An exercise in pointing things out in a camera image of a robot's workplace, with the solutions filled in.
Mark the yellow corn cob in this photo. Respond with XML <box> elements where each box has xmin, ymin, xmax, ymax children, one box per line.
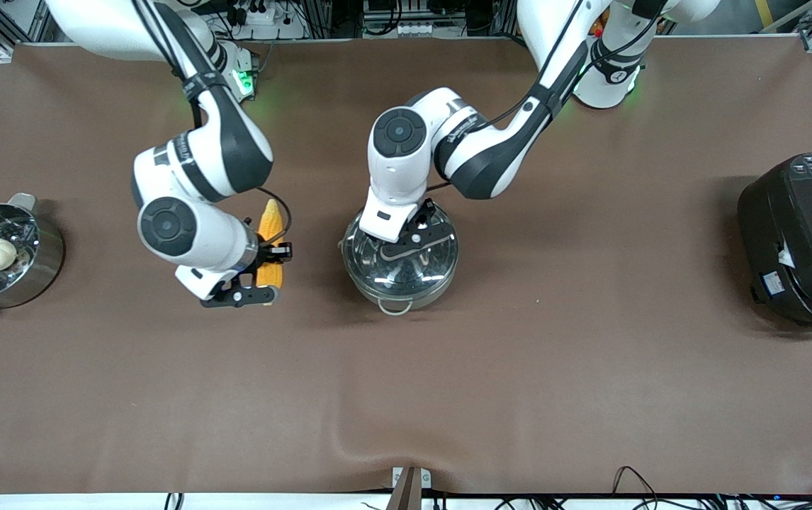
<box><xmin>257</xmin><ymin>198</ymin><xmax>286</xmax><ymax>289</ymax></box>

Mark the round glass pot lid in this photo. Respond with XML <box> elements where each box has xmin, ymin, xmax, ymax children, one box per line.
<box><xmin>344</xmin><ymin>207</ymin><xmax>460</xmax><ymax>290</ymax></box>

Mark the stainless steel pot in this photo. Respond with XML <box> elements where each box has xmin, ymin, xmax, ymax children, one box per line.
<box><xmin>339</xmin><ymin>205</ymin><xmax>461</xmax><ymax>316</ymax></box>

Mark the steel steamer pot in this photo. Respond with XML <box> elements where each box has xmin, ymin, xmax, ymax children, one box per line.
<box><xmin>0</xmin><ymin>193</ymin><xmax>65</xmax><ymax>319</ymax></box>

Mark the white power strip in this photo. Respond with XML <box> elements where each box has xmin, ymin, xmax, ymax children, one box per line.
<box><xmin>395</xmin><ymin>21</ymin><xmax>444</xmax><ymax>38</ymax></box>
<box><xmin>232</xmin><ymin>4</ymin><xmax>295</xmax><ymax>40</ymax></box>

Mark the brown table cloth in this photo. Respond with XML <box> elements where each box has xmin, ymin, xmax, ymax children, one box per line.
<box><xmin>0</xmin><ymin>35</ymin><xmax>812</xmax><ymax>497</ymax></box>

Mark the black electric rice cooker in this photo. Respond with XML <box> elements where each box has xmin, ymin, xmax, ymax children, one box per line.
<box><xmin>737</xmin><ymin>152</ymin><xmax>812</xmax><ymax>335</ymax></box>

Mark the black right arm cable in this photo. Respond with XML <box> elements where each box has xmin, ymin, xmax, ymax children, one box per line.
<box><xmin>133</xmin><ymin>0</ymin><xmax>293</xmax><ymax>247</ymax></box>

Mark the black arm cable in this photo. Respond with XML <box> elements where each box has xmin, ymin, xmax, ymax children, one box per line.
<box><xmin>133</xmin><ymin>0</ymin><xmax>293</xmax><ymax>247</ymax></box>
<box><xmin>424</xmin><ymin>0</ymin><xmax>662</xmax><ymax>192</ymax></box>

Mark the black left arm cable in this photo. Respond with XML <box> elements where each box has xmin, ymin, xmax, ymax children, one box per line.
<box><xmin>424</xmin><ymin>0</ymin><xmax>662</xmax><ymax>192</ymax></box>

